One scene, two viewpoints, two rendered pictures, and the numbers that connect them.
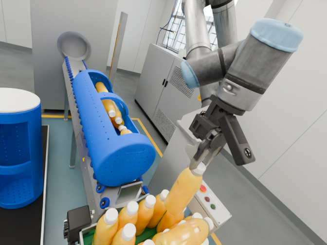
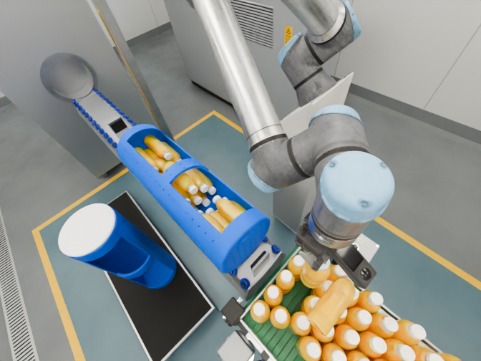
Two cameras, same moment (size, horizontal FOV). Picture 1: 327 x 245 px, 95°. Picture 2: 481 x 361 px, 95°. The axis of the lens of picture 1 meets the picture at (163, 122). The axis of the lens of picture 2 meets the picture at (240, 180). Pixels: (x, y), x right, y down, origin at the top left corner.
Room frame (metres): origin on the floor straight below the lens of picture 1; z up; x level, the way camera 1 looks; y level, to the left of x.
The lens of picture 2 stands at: (0.20, 0.00, 1.97)
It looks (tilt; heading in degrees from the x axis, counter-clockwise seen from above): 55 degrees down; 8
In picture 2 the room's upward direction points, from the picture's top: 11 degrees counter-clockwise
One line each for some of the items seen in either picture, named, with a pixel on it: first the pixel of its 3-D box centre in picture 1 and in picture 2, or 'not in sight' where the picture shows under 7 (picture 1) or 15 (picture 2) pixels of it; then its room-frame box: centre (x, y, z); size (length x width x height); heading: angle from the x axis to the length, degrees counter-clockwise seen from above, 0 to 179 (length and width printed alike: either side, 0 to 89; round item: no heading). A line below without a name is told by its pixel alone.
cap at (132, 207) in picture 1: (132, 208); (273, 292); (0.32, -0.02, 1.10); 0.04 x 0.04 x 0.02
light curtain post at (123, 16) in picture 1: (109, 89); (156, 113); (1.76, 0.81, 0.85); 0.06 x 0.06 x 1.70; 43
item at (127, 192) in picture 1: (128, 191); (260, 263); (0.45, 0.02, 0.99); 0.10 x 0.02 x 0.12; 133
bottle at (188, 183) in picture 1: (184, 188); (315, 270); (0.35, -0.15, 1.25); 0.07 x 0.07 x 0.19
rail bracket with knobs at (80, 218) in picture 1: (79, 223); (235, 311); (0.28, 0.14, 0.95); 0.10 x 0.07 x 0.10; 133
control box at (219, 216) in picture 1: (204, 204); (345, 242); (0.50, -0.33, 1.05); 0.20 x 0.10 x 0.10; 43
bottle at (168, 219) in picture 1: (171, 219); not in sight; (0.40, -0.20, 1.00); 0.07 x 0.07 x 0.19
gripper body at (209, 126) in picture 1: (216, 122); (322, 235); (0.37, -0.13, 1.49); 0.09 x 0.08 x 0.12; 43
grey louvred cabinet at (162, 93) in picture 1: (171, 95); (240, 49); (2.99, 0.07, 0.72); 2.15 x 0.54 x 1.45; 42
